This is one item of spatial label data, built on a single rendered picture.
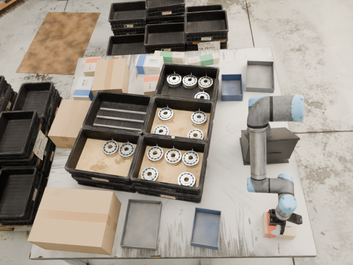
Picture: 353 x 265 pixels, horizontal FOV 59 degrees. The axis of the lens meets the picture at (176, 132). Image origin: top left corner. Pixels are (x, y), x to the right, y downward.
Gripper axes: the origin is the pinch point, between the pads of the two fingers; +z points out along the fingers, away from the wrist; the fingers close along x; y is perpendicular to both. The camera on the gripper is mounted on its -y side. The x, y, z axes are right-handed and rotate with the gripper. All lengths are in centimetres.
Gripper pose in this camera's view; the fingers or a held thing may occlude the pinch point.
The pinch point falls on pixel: (278, 224)
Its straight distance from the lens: 185.3
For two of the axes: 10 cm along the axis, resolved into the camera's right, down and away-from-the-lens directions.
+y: -9.9, -0.4, 1.3
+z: 0.8, 5.4, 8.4
